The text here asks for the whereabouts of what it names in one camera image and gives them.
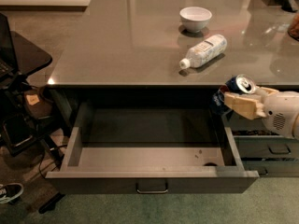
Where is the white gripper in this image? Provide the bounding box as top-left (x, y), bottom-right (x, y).
top-left (224, 87), bottom-right (299, 138)

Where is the blue pepsi can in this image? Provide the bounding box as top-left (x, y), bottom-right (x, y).
top-left (210, 74), bottom-right (256, 115)

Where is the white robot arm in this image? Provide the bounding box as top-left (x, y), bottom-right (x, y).
top-left (224, 87), bottom-right (299, 139)

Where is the open grey top drawer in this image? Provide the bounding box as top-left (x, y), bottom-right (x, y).
top-left (47, 104), bottom-right (259, 194)

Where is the white plastic bottle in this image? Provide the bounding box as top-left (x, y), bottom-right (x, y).
top-left (179, 35), bottom-right (227, 69)

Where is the white ceramic bowl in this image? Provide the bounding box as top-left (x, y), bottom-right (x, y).
top-left (179, 7), bottom-right (212, 33)

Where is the brown bag with tag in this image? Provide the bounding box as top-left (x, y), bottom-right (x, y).
top-left (24, 86), bottom-right (53, 119)

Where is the black laptop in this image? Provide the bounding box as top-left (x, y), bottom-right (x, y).
top-left (0, 13), bottom-right (18, 80)

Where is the black and white shoe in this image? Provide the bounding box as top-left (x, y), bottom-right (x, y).
top-left (0, 183), bottom-right (24, 204)

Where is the metal drawer handle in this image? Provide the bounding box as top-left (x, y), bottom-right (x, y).
top-left (135, 181), bottom-right (168, 194)

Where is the black cable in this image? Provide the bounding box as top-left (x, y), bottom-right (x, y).
top-left (37, 144), bottom-right (68, 180)

